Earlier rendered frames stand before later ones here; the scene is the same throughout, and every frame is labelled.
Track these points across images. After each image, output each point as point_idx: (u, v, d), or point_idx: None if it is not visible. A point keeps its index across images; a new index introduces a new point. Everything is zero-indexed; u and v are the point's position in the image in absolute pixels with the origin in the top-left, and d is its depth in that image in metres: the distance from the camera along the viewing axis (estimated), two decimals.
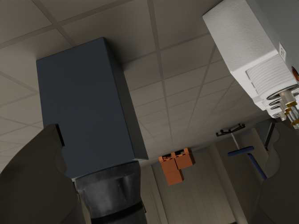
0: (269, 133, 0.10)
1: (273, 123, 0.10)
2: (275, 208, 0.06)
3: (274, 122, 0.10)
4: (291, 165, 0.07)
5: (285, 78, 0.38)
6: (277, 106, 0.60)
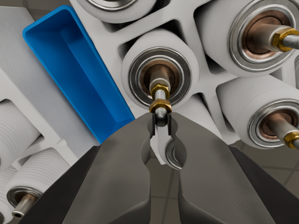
0: (169, 123, 0.12)
1: (170, 114, 0.11)
2: (195, 194, 0.06)
3: (170, 113, 0.12)
4: (193, 147, 0.08)
5: None
6: None
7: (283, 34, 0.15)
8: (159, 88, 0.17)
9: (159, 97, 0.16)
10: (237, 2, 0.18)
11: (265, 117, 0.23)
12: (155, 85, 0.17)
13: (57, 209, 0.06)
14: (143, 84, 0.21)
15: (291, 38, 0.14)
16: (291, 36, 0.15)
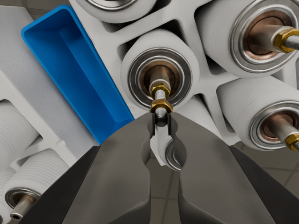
0: (169, 123, 0.12)
1: (170, 114, 0.11)
2: (195, 194, 0.06)
3: (170, 113, 0.12)
4: (193, 147, 0.08)
5: None
6: None
7: (286, 35, 0.15)
8: (163, 89, 0.17)
9: (162, 97, 0.15)
10: (238, 2, 0.17)
11: (266, 118, 0.23)
12: (159, 84, 0.17)
13: (57, 209, 0.06)
14: (143, 85, 0.21)
15: (293, 39, 0.14)
16: (293, 37, 0.14)
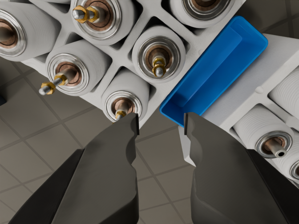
0: (185, 122, 0.12)
1: (187, 114, 0.11)
2: (208, 194, 0.06)
3: (187, 113, 0.12)
4: (209, 148, 0.08)
5: None
6: (109, 108, 0.36)
7: (90, 20, 0.25)
8: None
9: None
10: (97, 43, 0.31)
11: None
12: (164, 62, 0.28)
13: (42, 216, 0.06)
14: (167, 66, 0.32)
15: None
16: None
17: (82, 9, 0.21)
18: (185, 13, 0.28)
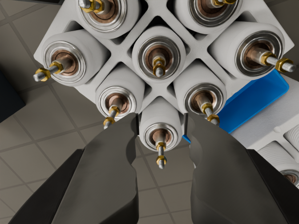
0: (185, 122, 0.12)
1: (187, 114, 0.11)
2: (208, 194, 0.06)
3: (187, 113, 0.12)
4: (209, 148, 0.08)
5: (48, 38, 0.32)
6: (147, 136, 0.39)
7: None
8: None
9: None
10: (150, 81, 0.34)
11: (209, 17, 0.28)
12: (212, 108, 0.32)
13: (42, 216, 0.06)
14: None
15: None
16: None
17: (162, 67, 0.24)
18: (235, 67, 0.32)
